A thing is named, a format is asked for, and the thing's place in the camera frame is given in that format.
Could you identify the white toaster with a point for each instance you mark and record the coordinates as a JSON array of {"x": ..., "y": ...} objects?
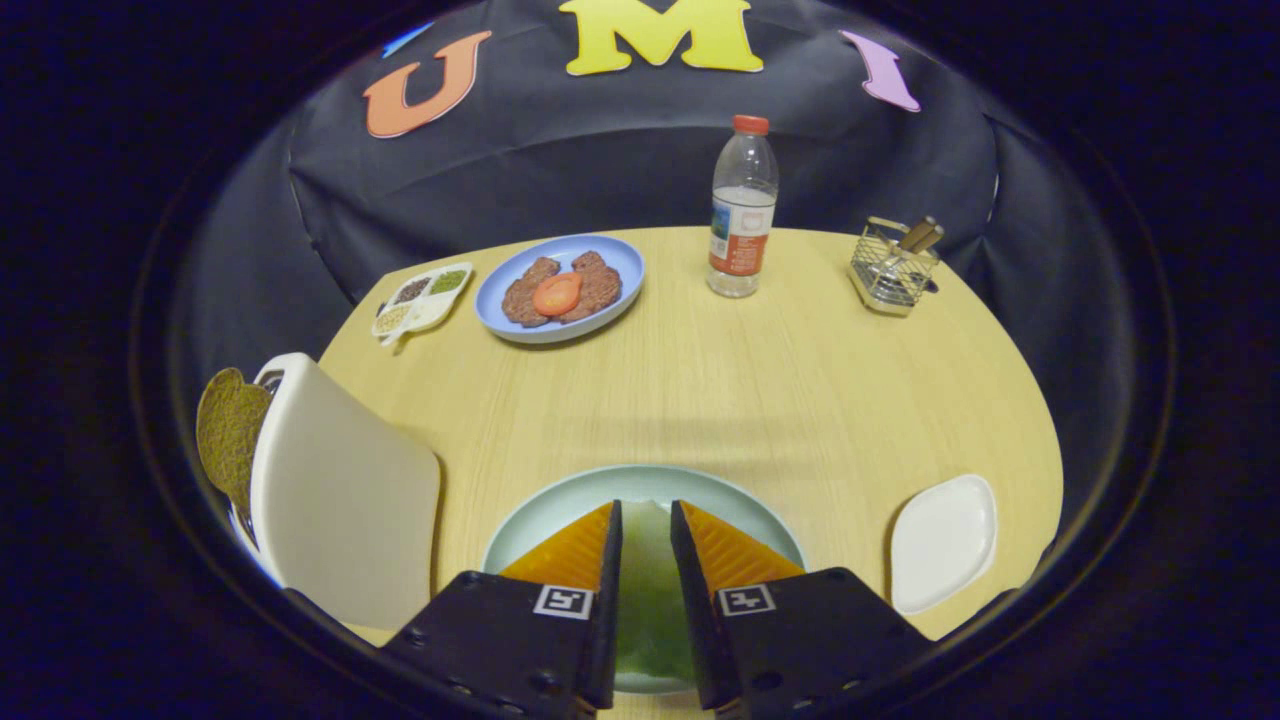
[{"x": 340, "y": 500}]

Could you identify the brown toast bread slice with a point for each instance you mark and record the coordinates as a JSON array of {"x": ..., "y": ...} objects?
[{"x": 230, "y": 430}]

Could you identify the white divided spice tray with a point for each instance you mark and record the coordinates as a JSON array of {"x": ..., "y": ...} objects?
[{"x": 425, "y": 310}]

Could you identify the small white square plate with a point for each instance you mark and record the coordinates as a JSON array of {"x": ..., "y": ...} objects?
[{"x": 945, "y": 545}]

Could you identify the red tomato slice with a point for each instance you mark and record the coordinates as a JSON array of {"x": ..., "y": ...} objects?
[{"x": 557, "y": 294}]

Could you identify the clear plastic water bottle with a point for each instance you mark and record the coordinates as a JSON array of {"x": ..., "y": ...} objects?
[{"x": 742, "y": 230}]

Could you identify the brown meat patty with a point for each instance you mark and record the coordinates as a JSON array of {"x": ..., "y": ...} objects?
[
  {"x": 520, "y": 300},
  {"x": 600, "y": 285}
]

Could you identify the pale green round plate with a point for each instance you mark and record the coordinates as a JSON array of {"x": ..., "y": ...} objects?
[{"x": 560, "y": 500}]

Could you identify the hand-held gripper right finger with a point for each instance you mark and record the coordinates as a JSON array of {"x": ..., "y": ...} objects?
[{"x": 698, "y": 600}]

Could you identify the blue round plate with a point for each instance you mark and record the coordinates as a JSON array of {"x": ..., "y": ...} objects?
[{"x": 625, "y": 262}]

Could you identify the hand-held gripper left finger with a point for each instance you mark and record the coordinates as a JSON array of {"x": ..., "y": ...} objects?
[{"x": 612, "y": 600}]

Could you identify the green lettuce leaf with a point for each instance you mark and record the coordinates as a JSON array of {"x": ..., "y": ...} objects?
[{"x": 650, "y": 600}]

